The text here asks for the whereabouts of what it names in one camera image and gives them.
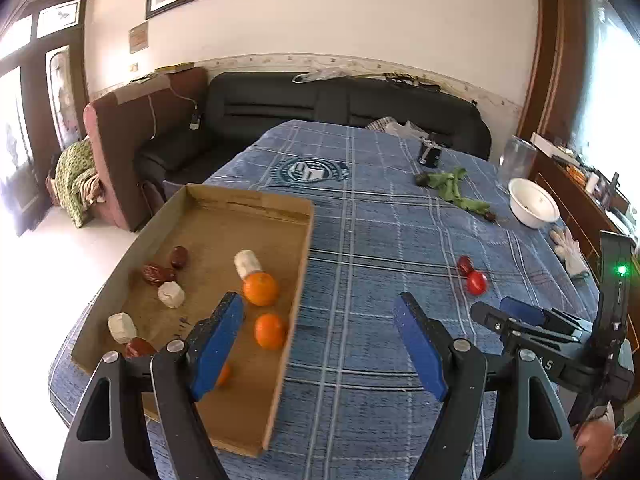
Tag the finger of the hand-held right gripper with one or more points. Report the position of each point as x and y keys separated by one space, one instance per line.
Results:
x=522 y=307
x=492 y=319

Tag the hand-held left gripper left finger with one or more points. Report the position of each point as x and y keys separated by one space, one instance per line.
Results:
x=215 y=345

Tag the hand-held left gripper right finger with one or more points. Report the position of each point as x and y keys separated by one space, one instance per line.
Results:
x=422 y=345

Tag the small orange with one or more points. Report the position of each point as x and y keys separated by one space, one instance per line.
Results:
x=270 y=331
x=223 y=375

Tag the red tomato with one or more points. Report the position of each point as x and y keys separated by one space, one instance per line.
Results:
x=476 y=282

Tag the small red date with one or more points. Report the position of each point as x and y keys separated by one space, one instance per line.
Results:
x=465 y=264

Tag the large orange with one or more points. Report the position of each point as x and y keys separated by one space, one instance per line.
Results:
x=260 y=288

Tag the large wrinkled red date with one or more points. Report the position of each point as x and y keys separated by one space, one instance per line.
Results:
x=140 y=347
x=157 y=275

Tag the round beige crumbly block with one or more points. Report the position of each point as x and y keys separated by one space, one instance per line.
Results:
x=247 y=263

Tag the dark round fruit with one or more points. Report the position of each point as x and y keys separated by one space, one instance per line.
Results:
x=421 y=179
x=178 y=257

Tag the brown cardboard box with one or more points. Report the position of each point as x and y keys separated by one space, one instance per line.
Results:
x=210 y=225

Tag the person's right hand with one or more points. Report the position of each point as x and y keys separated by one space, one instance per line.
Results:
x=597 y=442

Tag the white glove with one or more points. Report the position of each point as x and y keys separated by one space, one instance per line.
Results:
x=570 y=250

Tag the dark dried date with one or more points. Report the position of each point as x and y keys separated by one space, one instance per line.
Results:
x=489 y=216

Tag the white bowl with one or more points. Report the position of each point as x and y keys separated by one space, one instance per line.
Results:
x=532 y=201

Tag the wooden sideboard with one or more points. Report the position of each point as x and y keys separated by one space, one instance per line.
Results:
x=565 y=190

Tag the green leafy stem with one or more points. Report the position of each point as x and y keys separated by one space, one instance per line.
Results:
x=450 y=185

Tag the clear plastic cup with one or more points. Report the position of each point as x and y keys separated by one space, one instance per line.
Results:
x=517 y=160

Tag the black cylindrical device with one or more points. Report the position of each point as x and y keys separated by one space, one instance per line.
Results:
x=430 y=152

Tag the white patterned cloth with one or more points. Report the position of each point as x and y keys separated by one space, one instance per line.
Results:
x=395 y=127

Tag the green patterned cloth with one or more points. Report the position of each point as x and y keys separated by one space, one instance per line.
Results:
x=72 y=180

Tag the brown armchair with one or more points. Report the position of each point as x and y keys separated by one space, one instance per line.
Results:
x=115 y=150

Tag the black leather sofa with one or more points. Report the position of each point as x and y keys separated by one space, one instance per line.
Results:
x=300 y=100

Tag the clear plastic bag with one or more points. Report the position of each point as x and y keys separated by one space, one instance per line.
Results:
x=317 y=75

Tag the wooden glass door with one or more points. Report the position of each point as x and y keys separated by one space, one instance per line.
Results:
x=25 y=110

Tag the wooden window frame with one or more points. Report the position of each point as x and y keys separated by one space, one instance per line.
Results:
x=550 y=50

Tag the small wall plaque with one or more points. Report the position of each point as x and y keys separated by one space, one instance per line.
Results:
x=138 y=37

